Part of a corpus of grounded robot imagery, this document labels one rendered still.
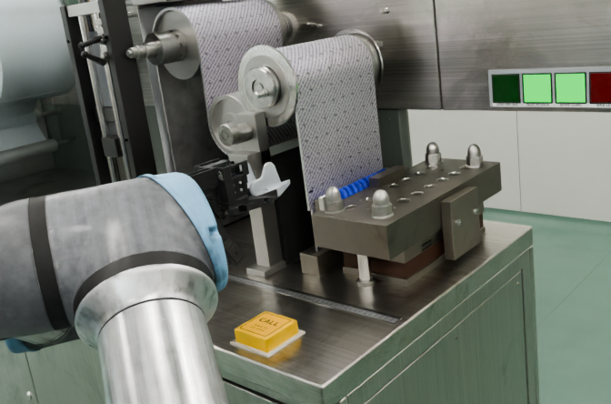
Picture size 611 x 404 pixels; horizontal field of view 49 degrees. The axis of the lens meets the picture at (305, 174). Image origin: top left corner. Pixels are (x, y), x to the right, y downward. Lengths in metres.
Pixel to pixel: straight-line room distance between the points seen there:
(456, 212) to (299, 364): 0.42
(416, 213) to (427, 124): 3.10
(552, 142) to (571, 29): 2.66
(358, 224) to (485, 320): 0.33
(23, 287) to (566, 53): 0.98
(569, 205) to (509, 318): 2.61
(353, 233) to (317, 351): 0.23
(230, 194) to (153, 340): 0.56
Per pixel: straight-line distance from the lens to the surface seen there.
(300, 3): 1.59
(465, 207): 1.26
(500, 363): 1.40
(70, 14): 1.47
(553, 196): 4.00
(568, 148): 3.89
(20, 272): 0.57
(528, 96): 1.31
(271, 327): 1.04
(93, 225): 0.57
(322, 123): 1.24
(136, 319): 0.53
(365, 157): 1.35
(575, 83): 1.27
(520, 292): 1.42
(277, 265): 1.30
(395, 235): 1.11
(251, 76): 1.22
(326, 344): 1.03
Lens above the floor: 1.39
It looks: 14 degrees down
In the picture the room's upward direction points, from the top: 7 degrees counter-clockwise
